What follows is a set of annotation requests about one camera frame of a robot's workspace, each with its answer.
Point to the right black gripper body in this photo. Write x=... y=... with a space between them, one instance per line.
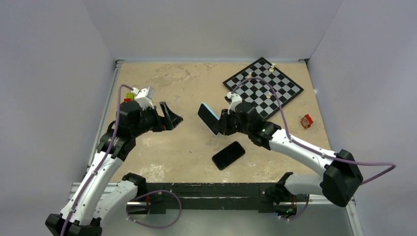
x=233 y=125

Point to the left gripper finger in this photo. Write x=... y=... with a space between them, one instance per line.
x=167 y=119
x=177 y=120

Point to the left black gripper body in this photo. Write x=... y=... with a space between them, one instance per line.
x=150 y=119

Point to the light blue phone case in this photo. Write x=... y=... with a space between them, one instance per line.
x=215 y=119

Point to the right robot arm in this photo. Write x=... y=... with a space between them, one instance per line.
x=336 y=176

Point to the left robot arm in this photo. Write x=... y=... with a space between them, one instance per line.
x=88 y=210

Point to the black white chessboard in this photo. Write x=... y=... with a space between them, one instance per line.
x=285 y=88

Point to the colourful toy brick car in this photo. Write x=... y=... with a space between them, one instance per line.
x=129 y=97

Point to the white chess piece far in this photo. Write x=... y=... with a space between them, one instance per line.
x=272 y=67

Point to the small red snack packet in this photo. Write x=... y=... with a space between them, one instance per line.
x=306 y=121

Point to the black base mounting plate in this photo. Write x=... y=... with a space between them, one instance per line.
x=260 y=197

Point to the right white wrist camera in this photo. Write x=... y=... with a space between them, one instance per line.
x=233 y=100

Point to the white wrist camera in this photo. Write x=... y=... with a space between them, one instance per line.
x=144 y=97
x=233 y=100

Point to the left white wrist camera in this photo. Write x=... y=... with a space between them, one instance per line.
x=144 y=97

